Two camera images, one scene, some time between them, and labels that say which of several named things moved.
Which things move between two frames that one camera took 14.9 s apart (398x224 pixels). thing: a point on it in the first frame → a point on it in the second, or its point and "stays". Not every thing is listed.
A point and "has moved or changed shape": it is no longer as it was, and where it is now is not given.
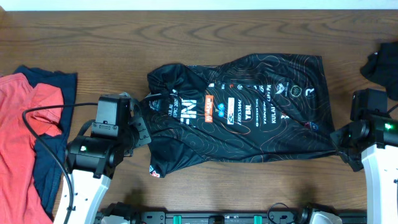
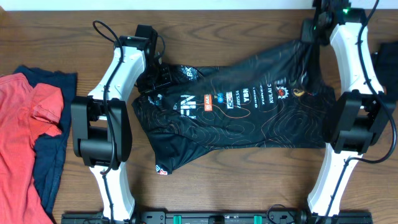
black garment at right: [382, 68] stays
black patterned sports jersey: [263, 106] has moved or changed shape
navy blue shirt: [48, 173] stays
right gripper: [337, 137] → [306, 33]
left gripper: [144, 137] → [165, 71]
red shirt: [21, 200] stays
